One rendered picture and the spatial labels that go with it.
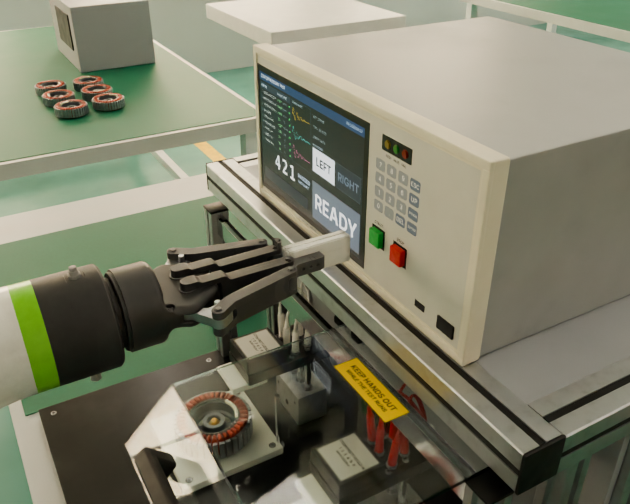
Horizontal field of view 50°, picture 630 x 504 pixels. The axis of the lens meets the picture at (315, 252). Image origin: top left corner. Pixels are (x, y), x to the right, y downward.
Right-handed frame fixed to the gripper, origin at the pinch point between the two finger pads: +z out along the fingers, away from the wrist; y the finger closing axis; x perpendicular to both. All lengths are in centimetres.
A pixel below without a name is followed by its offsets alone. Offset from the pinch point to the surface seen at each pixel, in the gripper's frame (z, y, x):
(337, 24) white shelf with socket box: 51, -80, 2
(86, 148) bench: 7, -154, -43
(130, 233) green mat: 3, -94, -43
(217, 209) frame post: 4.2, -38.3, -13.0
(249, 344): 0.9, -21.1, -26.2
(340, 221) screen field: 7.2, -7.3, -1.6
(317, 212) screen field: 7.2, -12.5, -2.8
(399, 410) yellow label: 2.1, 12.4, -11.8
